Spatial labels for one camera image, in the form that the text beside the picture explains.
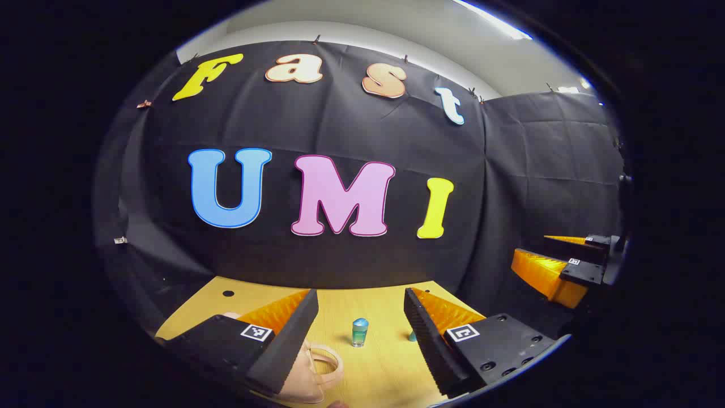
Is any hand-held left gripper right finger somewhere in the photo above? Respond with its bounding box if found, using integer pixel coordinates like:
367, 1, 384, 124
403, 287, 572, 398

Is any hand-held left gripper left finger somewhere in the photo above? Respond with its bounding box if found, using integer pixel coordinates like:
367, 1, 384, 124
154, 288, 319, 396

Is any pink suitcase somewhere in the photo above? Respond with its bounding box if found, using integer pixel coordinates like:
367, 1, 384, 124
224, 311, 345, 404

